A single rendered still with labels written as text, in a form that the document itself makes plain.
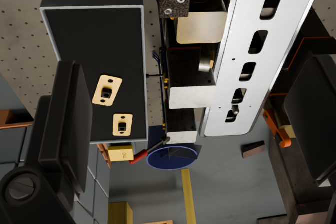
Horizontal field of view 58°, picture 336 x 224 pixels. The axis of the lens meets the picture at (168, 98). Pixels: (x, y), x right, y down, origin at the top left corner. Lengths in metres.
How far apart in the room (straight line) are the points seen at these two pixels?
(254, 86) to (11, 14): 0.77
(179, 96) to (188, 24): 0.18
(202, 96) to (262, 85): 0.25
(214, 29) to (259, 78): 0.31
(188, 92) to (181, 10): 0.21
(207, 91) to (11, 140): 2.08
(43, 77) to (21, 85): 0.11
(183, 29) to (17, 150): 2.07
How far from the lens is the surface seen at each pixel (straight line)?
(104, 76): 0.53
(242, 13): 0.68
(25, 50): 1.19
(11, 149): 2.54
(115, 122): 0.65
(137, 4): 0.43
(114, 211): 4.60
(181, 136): 0.91
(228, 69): 0.80
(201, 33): 0.59
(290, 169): 2.92
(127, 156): 0.79
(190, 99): 0.68
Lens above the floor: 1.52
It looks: 38 degrees down
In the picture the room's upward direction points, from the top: 174 degrees clockwise
